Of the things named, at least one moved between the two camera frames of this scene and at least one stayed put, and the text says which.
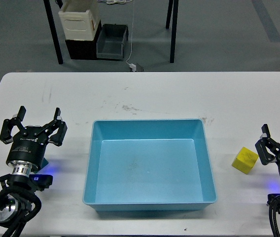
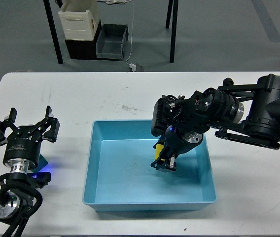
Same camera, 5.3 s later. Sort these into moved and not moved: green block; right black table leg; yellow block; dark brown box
Moved: yellow block
Not moved: right black table leg; green block; dark brown box
